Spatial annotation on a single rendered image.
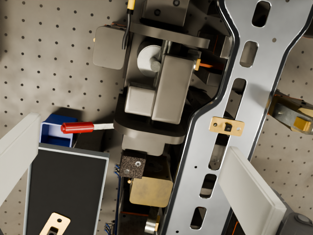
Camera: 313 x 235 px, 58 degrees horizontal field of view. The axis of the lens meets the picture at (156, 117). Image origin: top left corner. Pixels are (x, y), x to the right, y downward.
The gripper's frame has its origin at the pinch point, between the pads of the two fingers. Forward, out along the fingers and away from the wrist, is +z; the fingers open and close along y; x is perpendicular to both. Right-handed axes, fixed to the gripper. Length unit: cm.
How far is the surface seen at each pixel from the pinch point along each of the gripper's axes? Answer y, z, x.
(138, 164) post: 4.6, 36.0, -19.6
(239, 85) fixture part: 30, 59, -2
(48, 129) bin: -23, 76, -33
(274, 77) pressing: 33, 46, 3
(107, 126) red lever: -3.0, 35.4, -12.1
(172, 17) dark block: 4.8, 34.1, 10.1
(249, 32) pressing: 24, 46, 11
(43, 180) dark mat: -12.8, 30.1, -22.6
